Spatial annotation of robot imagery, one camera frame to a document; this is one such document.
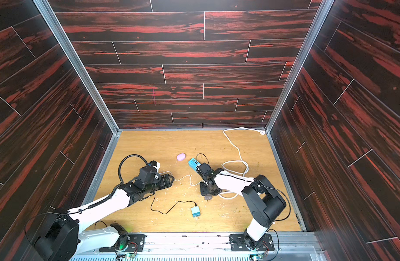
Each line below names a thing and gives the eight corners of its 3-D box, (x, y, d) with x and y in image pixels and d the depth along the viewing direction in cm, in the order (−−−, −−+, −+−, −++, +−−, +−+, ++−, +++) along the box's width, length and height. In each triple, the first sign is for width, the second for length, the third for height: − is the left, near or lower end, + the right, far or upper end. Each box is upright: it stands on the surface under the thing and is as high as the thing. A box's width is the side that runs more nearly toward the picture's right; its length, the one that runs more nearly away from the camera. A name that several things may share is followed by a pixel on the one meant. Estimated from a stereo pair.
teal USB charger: (191, 218, 83) (191, 217, 81) (191, 207, 86) (191, 206, 85) (200, 218, 83) (200, 217, 81) (200, 207, 86) (200, 206, 85)
